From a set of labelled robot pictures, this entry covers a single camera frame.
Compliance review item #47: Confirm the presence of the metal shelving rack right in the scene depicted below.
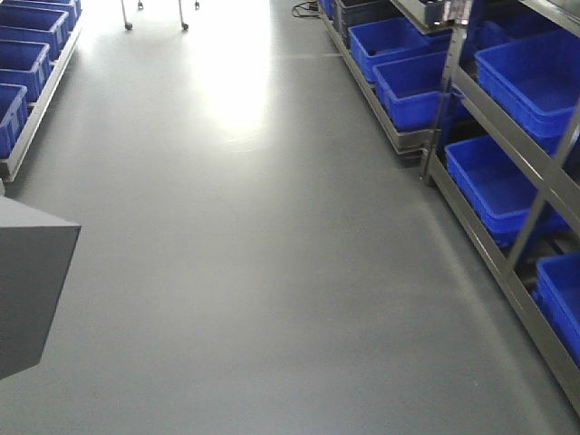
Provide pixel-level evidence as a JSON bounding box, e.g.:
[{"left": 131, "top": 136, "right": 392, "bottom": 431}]
[{"left": 315, "top": 1, "right": 579, "bottom": 405}]

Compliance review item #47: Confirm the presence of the low rack left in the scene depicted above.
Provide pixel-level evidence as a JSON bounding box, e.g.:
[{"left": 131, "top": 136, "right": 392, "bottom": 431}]
[{"left": 1, "top": 1, "right": 82, "bottom": 182}]

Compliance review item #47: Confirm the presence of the blue bin lower shelf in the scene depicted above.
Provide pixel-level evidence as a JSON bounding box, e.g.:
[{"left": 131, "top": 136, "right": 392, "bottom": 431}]
[{"left": 444, "top": 133, "right": 570, "bottom": 247}]

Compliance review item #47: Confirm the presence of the blue bin shelf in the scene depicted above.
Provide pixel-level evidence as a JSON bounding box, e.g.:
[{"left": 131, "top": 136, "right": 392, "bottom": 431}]
[
  {"left": 475, "top": 30, "right": 579, "bottom": 155},
  {"left": 444, "top": 133, "right": 570, "bottom": 247}
]

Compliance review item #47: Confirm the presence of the blue floor bin right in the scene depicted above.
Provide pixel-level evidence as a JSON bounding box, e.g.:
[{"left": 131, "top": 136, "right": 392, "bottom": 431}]
[{"left": 372, "top": 52, "right": 447, "bottom": 131}]

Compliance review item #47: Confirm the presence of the gray square hollow base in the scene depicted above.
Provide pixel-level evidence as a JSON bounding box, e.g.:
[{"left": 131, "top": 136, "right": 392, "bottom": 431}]
[{"left": 1, "top": 197, "right": 81, "bottom": 379}]

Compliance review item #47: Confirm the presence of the blue bin upper shelf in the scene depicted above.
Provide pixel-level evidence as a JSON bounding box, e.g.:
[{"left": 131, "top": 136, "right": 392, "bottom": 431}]
[{"left": 475, "top": 30, "right": 579, "bottom": 155}]

